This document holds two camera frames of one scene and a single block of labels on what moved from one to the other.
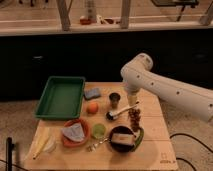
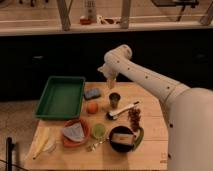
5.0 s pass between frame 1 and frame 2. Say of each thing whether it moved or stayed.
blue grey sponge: stayed
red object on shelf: stayed
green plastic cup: stayed
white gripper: moved
